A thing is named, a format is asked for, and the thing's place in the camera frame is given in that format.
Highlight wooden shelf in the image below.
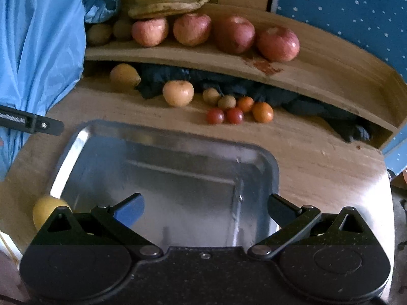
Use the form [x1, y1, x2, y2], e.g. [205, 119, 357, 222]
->
[83, 5, 407, 150]

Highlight yellow apple centre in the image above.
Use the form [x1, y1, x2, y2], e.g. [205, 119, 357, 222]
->
[162, 80, 195, 108]

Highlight metal tray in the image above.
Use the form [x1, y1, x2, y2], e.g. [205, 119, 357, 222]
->
[48, 120, 280, 248]

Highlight red apple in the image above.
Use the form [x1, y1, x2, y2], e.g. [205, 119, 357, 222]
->
[173, 13, 212, 47]
[213, 15, 256, 54]
[257, 26, 300, 62]
[131, 17, 169, 48]

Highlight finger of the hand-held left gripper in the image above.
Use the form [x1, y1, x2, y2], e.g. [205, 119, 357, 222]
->
[0, 104, 64, 136]

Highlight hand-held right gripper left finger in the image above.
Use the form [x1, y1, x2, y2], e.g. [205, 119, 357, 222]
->
[30, 193, 163, 261]

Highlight small orange tomato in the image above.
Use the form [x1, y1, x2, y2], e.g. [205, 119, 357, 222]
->
[253, 102, 274, 123]
[237, 96, 255, 113]

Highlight blue white-dotted board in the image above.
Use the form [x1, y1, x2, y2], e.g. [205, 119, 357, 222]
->
[270, 0, 407, 185]

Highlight blue plastic sheet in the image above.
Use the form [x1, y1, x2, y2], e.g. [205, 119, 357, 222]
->
[0, 0, 93, 181]

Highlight crumpled blue plastic bag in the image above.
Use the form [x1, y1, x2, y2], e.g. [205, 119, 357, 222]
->
[83, 0, 121, 24]

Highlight large brown kiwi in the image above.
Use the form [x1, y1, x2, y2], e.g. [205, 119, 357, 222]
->
[86, 23, 113, 47]

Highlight small red tomato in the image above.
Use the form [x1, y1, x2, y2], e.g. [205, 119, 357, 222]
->
[206, 108, 225, 125]
[226, 107, 245, 125]

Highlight yellow lemon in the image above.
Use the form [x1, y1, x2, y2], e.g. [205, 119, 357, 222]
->
[109, 64, 141, 91]
[32, 195, 75, 232]

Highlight kiwis on shelf left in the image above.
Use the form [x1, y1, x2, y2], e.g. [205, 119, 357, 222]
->
[113, 19, 134, 42]

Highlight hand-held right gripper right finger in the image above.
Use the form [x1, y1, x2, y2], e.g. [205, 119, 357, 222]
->
[247, 193, 380, 261]

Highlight small brown kiwi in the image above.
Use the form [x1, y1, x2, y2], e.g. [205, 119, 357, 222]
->
[217, 95, 237, 109]
[202, 88, 221, 105]

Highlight dark blue jacket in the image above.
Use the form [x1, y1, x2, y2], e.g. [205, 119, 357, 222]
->
[137, 64, 379, 143]

